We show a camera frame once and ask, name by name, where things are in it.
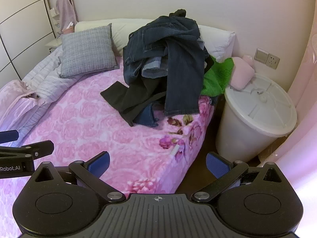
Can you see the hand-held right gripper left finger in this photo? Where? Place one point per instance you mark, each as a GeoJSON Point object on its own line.
{"type": "Point", "coordinates": [100, 163]}

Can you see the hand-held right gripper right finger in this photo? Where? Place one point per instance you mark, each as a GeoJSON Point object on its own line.
{"type": "Point", "coordinates": [218, 164]}

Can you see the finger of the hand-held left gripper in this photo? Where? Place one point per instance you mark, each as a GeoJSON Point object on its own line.
{"type": "Point", "coordinates": [37, 149]}
{"type": "Point", "coordinates": [8, 137]}

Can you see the dark blue jeans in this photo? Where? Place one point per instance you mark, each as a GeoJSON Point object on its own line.
{"type": "Point", "coordinates": [180, 67]}

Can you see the pale pink blanket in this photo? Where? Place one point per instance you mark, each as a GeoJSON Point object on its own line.
{"type": "Point", "coordinates": [12, 93]}

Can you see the small white stick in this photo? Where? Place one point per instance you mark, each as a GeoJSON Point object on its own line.
{"type": "Point", "coordinates": [175, 150]}

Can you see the pink floral bed cover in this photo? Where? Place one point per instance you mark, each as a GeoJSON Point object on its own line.
{"type": "Point", "coordinates": [86, 119]}

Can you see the white lidded bucket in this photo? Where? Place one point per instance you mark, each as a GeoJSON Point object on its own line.
{"type": "Point", "coordinates": [247, 119]}

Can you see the blue denim garment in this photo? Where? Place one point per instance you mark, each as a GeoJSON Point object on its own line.
{"type": "Point", "coordinates": [146, 116]}

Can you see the black pants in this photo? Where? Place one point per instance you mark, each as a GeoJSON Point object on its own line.
{"type": "Point", "coordinates": [133, 96]}

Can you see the green cloth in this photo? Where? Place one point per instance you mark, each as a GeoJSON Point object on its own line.
{"type": "Point", "coordinates": [218, 76]}

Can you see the pale pink plush pillow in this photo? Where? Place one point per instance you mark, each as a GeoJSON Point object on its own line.
{"type": "Point", "coordinates": [241, 74]}

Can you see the white nightstand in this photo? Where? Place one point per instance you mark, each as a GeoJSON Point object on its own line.
{"type": "Point", "coordinates": [53, 45]}

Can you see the pink curtain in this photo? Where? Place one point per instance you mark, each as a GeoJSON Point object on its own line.
{"type": "Point", "coordinates": [304, 104]}

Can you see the white wardrobe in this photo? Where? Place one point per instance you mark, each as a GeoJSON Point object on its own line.
{"type": "Point", "coordinates": [19, 29]}

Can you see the grey folded towel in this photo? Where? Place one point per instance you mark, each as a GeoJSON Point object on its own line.
{"type": "Point", "coordinates": [86, 50]}

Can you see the grey-blue garment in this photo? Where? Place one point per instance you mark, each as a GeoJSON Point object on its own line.
{"type": "Point", "coordinates": [153, 65]}

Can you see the white pillow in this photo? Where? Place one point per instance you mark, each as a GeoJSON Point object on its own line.
{"type": "Point", "coordinates": [118, 29]}
{"type": "Point", "coordinates": [218, 43]}

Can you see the pink hanging garment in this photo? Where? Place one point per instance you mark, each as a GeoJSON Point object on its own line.
{"type": "Point", "coordinates": [65, 7]}

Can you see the wall power socket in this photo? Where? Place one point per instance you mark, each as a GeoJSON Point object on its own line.
{"type": "Point", "coordinates": [273, 62]}

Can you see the wall light switch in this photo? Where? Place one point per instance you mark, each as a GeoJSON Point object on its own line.
{"type": "Point", "coordinates": [261, 54]}

